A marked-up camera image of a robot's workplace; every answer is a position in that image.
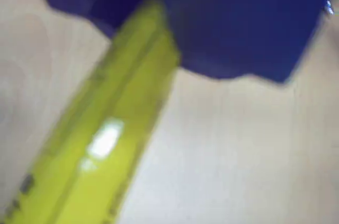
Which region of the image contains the yellow coffee stick packet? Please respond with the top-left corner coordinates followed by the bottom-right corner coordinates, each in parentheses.
top-left (0, 0), bottom-right (183, 224)

